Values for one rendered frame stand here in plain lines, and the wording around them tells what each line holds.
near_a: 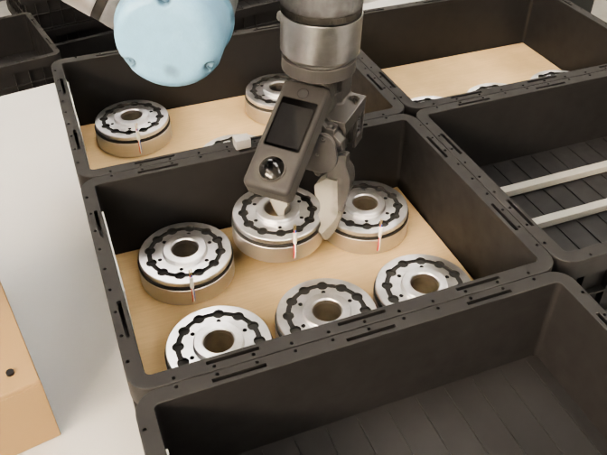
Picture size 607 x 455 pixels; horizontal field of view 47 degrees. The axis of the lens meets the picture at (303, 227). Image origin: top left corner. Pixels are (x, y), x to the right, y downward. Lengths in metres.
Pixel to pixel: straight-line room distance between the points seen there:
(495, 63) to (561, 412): 0.70
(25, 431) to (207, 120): 0.50
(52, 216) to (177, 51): 0.68
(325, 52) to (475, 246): 0.28
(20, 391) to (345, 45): 0.47
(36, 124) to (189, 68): 0.90
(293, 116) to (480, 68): 0.61
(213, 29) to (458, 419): 0.41
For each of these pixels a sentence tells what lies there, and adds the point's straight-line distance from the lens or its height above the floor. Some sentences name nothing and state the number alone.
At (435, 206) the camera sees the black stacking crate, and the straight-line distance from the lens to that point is 0.84.
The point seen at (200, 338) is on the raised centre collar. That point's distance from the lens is 0.68.
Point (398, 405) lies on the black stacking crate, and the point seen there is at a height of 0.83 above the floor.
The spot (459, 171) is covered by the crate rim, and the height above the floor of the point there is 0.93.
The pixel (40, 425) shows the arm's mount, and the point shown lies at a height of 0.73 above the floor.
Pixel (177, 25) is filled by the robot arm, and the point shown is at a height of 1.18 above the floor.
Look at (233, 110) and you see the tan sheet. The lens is 1.08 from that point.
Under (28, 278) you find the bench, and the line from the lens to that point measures 1.04.
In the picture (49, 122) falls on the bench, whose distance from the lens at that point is 1.37.
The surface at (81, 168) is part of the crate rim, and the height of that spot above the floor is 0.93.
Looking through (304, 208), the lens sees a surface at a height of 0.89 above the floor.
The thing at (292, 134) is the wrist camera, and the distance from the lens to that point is 0.65.
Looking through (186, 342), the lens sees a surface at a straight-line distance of 0.69.
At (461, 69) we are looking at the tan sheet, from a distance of 1.22.
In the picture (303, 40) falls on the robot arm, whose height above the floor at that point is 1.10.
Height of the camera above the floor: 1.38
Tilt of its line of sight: 40 degrees down
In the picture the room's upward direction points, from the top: straight up
